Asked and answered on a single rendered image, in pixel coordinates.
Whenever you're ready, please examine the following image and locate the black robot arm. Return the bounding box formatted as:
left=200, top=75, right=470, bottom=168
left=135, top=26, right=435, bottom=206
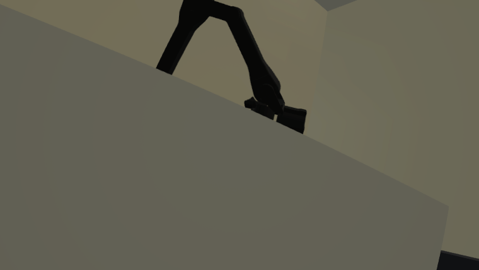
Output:
left=156, top=0, right=307, bottom=134

